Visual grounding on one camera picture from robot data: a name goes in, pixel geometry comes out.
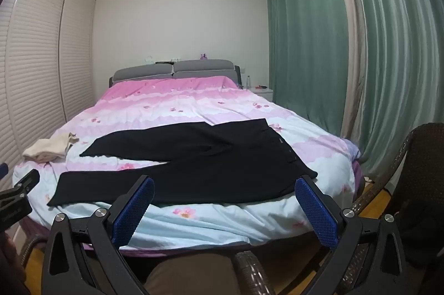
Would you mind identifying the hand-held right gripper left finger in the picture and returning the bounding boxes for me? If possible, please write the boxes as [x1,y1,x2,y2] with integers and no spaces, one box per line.
[41,174,155,295]

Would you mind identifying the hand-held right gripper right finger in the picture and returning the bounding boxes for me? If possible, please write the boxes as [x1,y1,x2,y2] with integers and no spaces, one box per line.
[294,175,408,295]

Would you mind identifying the black pants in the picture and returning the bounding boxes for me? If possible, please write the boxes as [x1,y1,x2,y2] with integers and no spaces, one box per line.
[47,118,319,207]

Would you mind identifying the folded beige cloth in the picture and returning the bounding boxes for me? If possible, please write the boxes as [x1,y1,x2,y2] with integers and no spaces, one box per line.
[22,133,80,164]

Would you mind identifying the purple bed sheet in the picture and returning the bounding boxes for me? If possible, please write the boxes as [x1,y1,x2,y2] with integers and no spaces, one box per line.
[24,156,366,256]

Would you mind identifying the person's brown trouser leg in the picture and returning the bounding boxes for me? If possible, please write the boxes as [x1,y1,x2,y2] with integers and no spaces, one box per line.
[143,251,241,295]

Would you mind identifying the wide white louvered wardrobe door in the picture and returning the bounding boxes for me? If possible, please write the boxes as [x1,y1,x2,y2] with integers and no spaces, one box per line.
[0,0,69,178]

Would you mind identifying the pink and blue floral duvet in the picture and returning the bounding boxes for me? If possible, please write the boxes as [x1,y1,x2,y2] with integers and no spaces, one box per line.
[12,76,361,251]

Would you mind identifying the white nightstand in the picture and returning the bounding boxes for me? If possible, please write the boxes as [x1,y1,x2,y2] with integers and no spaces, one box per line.
[251,89,274,106]

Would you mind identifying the narrow white louvered wardrobe door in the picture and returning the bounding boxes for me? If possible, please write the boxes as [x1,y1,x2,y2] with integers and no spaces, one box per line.
[59,0,97,123]

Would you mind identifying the beige curtain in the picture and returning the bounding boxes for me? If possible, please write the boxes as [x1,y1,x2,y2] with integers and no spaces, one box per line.
[328,0,369,157]

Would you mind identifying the grey bed headboard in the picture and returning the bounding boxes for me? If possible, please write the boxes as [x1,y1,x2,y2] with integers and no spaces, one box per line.
[109,59,241,89]

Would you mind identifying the green curtain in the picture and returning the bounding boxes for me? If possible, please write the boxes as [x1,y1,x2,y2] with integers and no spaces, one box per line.
[265,0,349,140]
[342,0,444,179]

